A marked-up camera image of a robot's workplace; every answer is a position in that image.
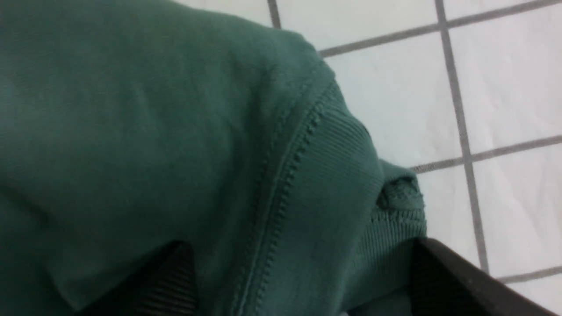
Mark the green long-sleeve top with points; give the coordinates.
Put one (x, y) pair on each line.
(130, 124)

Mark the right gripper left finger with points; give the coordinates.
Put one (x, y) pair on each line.
(164, 286)

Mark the white grid-pattern table cloth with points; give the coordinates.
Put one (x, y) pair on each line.
(468, 94)

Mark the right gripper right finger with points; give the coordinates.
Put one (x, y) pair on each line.
(442, 283)

